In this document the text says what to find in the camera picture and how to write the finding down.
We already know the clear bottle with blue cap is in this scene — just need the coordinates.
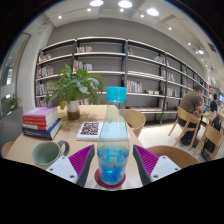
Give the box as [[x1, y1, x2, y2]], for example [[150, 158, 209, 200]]
[[96, 86, 130, 186]]

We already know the pink book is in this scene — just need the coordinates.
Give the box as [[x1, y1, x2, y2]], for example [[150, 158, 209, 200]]
[[22, 106, 60, 125]]

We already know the group of ceiling lights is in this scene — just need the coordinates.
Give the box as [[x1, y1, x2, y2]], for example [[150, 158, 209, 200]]
[[56, 0, 206, 56]]

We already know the wooden chair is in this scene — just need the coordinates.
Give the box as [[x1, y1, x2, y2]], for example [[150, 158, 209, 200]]
[[145, 144, 200, 170], [124, 109, 147, 138], [0, 140, 16, 159]]

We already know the patterned grey ceramic mug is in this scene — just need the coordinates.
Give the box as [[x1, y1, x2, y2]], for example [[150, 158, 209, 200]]
[[31, 139, 71, 167]]

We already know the red book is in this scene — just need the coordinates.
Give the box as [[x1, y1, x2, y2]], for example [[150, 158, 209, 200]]
[[22, 117, 60, 132]]

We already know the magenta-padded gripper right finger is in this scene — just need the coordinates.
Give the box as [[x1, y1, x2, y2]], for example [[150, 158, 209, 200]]
[[132, 144, 182, 187]]

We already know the small green plant on ledge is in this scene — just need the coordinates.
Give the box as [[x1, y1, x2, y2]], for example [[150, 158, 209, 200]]
[[6, 94, 22, 112]]

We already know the person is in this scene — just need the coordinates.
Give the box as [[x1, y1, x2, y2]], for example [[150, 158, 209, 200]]
[[209, 93, 220, 113], [177, 84, 205, 146]]

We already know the flat round red coaster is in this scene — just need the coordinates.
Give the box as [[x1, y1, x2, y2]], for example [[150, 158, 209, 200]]
[[93, 168, 127, 190]]

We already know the group of wooden chairs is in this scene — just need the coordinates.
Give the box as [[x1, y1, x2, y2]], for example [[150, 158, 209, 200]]
[[167, 105, 224, 161]]

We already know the dark blue book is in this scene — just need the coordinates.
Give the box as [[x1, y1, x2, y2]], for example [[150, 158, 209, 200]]
[[21, 118, 64, 140]]

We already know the white book with patterned square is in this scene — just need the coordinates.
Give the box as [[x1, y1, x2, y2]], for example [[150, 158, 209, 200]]
[[75, 121, 132, 142]]

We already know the grey shelf unit with books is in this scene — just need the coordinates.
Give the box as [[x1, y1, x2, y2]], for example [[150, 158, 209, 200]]
[[34, 35, 213, 126]]

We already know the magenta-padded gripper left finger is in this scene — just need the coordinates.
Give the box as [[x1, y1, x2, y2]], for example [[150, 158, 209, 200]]
[[45, 144, 97, 188]]

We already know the green potted plant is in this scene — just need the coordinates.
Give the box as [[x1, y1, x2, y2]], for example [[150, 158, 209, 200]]
[[44, 63, 106, 122]]

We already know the black backpack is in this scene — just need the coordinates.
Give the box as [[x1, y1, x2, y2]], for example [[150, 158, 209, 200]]
[[202, 114, 224, 154]]

